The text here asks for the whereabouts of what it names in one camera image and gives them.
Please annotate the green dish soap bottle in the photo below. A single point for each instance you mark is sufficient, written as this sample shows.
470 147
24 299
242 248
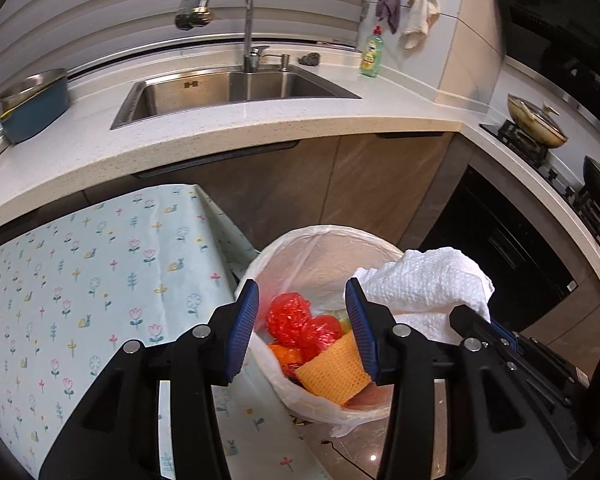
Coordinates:
371 57

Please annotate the orange plastic bag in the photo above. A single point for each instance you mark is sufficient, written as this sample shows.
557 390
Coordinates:
287 355

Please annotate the sink soap pump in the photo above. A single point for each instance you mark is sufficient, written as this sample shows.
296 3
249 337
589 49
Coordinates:
284 61

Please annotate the frying pan with glass lid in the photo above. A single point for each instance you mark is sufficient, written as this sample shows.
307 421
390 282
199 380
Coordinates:
535 120

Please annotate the chrome faucet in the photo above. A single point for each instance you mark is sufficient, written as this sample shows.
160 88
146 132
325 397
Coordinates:
247 20

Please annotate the white lined waste bin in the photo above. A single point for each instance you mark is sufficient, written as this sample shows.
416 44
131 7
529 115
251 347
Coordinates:
300 255

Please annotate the steel wool scrubber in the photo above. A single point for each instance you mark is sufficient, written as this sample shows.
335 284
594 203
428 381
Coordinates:
309 59

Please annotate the white paper towel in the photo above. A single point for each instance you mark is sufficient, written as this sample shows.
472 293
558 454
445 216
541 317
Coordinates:
430 285

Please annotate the black gas stove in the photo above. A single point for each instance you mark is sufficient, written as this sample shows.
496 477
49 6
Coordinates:
555 165

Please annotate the beige hanging cloth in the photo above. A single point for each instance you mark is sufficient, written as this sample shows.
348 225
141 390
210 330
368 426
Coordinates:
421 12

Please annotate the grey window blind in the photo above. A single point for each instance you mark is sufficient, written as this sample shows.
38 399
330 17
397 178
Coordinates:
130 5

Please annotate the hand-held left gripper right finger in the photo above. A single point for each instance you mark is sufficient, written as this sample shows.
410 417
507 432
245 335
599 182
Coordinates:
362 330

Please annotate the stainless steel sink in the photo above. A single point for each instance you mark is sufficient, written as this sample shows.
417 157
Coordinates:
205 90

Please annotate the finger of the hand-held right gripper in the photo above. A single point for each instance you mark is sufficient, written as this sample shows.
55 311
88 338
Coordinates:
480 325

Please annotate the red plastic bag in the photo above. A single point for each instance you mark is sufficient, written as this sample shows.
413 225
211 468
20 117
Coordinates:
290 317

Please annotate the black range hood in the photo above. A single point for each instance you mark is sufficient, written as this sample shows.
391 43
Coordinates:
555 35

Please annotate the floral tablecloth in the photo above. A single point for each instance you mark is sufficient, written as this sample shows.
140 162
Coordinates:
105 285

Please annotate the brown base cabinet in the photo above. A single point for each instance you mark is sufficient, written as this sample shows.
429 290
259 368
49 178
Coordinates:
330 185

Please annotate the purple hanging cloth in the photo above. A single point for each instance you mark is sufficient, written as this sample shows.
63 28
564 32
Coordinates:
391 2

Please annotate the black built-in oven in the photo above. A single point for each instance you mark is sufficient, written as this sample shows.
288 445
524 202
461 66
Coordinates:
495 240

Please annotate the yellow waffle cloth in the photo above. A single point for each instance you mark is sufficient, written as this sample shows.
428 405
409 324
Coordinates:
330 375

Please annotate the blue pot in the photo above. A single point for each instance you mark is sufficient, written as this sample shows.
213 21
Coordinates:
35 115

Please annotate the large steel bowl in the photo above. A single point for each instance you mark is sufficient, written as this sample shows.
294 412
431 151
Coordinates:
30 85

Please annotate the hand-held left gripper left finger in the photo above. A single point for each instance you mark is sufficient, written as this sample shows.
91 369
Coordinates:
242 330

